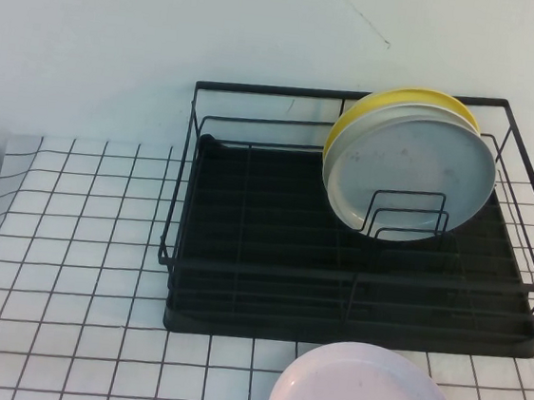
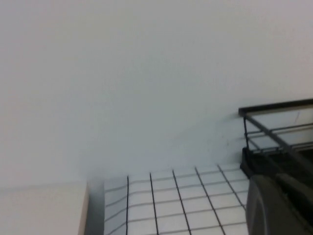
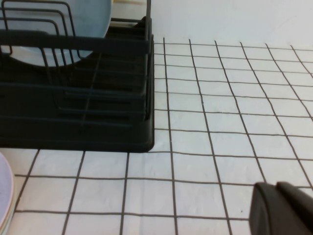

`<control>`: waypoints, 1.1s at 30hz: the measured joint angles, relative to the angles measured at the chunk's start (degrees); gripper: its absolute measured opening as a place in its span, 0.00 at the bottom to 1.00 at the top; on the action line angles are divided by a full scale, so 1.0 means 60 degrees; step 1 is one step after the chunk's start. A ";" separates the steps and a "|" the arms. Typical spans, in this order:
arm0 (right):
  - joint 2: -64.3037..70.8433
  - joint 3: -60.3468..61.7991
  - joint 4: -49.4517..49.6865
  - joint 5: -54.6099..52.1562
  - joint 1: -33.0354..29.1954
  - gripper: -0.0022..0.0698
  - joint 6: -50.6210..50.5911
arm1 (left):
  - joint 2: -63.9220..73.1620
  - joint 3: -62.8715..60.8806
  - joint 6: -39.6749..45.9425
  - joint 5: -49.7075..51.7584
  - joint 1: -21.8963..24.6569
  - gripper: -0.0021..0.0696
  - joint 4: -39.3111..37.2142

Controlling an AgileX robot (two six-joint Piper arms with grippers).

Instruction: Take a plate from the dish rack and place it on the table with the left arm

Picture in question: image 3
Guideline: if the grey plate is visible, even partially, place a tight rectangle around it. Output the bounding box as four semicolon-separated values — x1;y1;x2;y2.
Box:
0;0;113;68

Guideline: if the pink plate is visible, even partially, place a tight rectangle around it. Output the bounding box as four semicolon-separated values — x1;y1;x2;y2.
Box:
0;151;15;221

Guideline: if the white grid tablecloth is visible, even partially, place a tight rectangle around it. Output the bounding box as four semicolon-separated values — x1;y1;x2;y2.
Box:
0;36;313;235

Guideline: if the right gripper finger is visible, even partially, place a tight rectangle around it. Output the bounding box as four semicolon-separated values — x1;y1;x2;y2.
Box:
248;181;313;235

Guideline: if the black plastic drip tray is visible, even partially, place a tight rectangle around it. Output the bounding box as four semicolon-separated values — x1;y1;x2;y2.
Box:
0;22;156;154

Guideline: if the black wire dish rack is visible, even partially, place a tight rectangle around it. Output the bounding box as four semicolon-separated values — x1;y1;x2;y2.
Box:
0;0;154;128

